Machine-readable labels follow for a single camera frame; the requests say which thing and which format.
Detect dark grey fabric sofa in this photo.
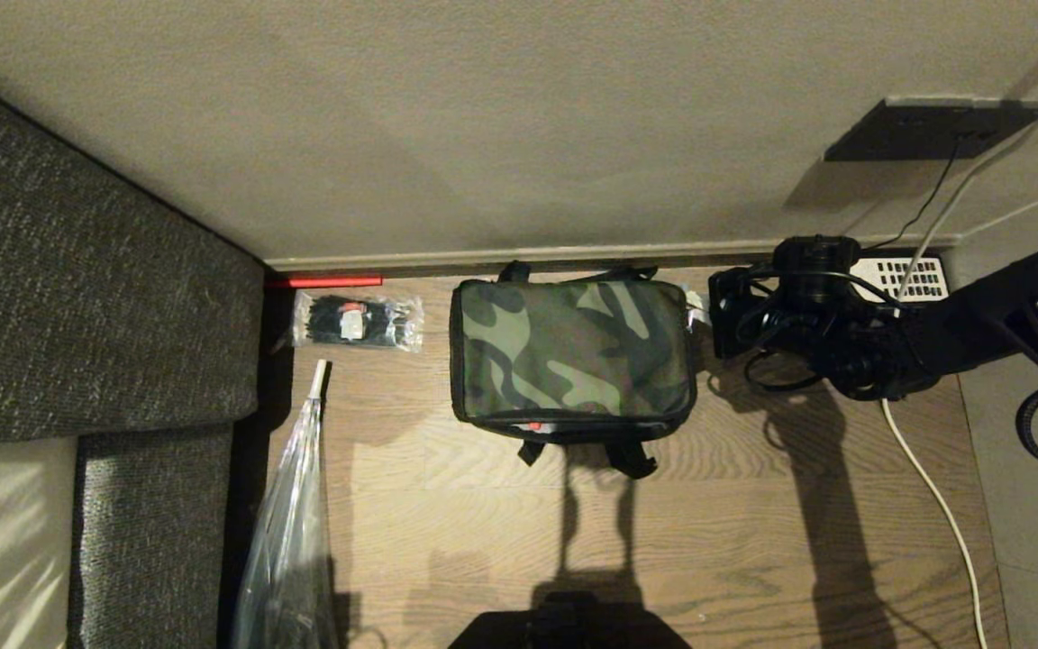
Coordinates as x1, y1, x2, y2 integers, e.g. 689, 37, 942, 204
0, 63, 267, 649

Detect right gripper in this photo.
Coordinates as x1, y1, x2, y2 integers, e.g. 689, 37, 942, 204
683, 265, 783, 361

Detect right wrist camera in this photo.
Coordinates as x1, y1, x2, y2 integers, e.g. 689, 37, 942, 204
773, 235, 863, 305

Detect thin black cable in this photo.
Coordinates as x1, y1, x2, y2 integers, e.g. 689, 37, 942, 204
861, 135, 968, 252

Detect black wall outlet plate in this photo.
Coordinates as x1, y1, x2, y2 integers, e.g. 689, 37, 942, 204
823, 96, 1038, 164

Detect clear plastic bag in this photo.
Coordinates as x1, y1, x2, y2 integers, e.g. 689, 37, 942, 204
231, 359, 341, 649

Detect white cable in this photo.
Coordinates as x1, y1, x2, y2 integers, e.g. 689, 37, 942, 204
896, 52, 1038, 300
879, 398, 990, 649

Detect grey baseboard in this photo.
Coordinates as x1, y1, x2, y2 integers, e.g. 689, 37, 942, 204
263, 234, 963, 277

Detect white cushion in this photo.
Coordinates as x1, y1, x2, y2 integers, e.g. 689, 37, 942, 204
0, 437, 79, 649

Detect red stick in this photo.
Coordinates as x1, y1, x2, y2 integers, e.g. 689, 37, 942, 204
266, 274, 384, 290

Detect camouflage bag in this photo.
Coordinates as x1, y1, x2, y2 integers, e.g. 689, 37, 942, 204
449, 261, 698, 480

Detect bag of black cable ties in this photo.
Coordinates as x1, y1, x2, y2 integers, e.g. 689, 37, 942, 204
291, 290, 425, 353

